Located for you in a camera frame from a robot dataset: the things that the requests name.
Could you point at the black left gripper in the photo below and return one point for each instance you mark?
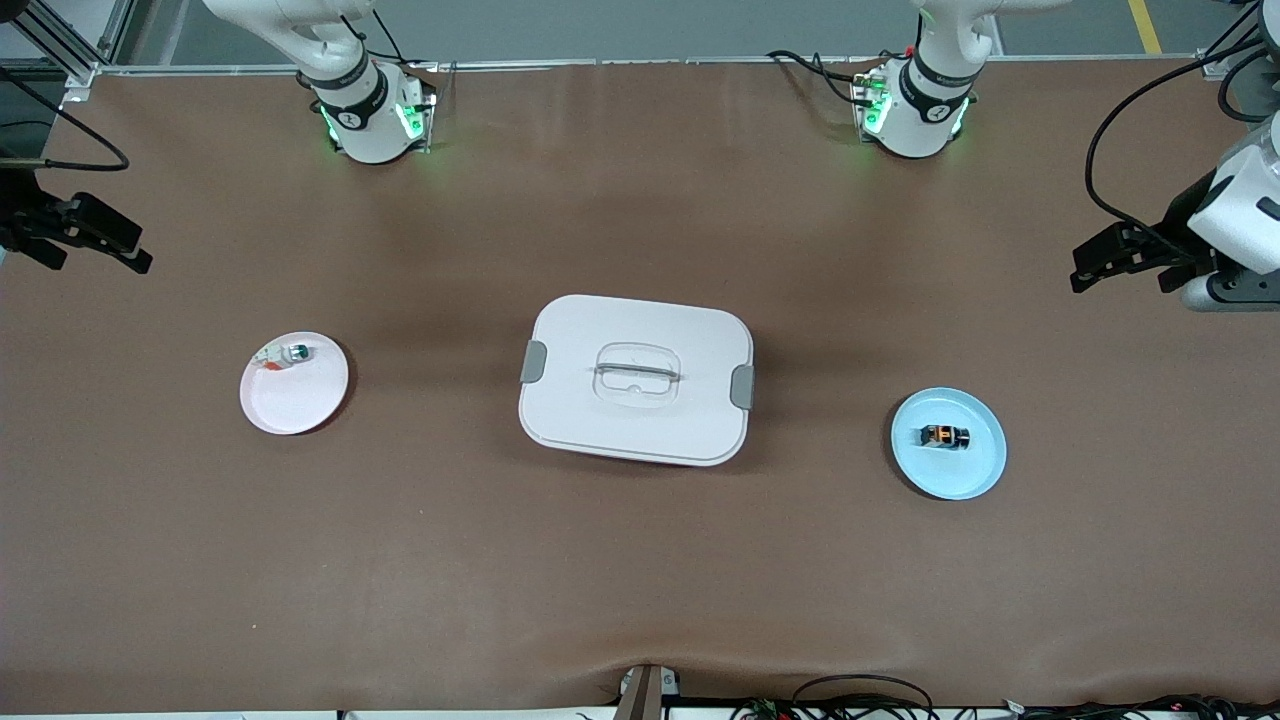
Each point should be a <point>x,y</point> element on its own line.
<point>1179,224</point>

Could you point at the green white push switch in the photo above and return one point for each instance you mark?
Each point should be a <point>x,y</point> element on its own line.
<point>297,352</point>

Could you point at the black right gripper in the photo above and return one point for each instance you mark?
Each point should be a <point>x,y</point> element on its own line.
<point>20,222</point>

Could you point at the orange black push switch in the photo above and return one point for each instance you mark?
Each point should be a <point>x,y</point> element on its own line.
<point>942,436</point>

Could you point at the brown table mat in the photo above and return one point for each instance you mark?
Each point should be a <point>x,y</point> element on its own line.
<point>640,560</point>

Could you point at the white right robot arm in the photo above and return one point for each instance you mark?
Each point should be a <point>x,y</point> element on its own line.
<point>370,130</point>

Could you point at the aluminium frame profile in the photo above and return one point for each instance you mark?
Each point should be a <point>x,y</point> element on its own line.
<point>60,45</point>
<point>1213,68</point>

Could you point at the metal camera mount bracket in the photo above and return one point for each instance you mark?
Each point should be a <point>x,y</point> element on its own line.
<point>640,695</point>

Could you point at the light blue round plate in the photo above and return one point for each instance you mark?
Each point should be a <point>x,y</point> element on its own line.
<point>950,475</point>

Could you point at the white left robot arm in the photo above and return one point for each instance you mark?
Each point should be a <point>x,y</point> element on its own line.
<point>920,110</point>

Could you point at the pink round plate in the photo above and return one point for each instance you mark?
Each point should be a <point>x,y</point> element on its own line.
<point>295,400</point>

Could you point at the white lidded storage box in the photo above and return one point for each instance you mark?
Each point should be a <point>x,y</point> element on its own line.
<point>640,420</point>

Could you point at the metal table edge rail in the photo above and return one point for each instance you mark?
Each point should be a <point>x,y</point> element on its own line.
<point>650,62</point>

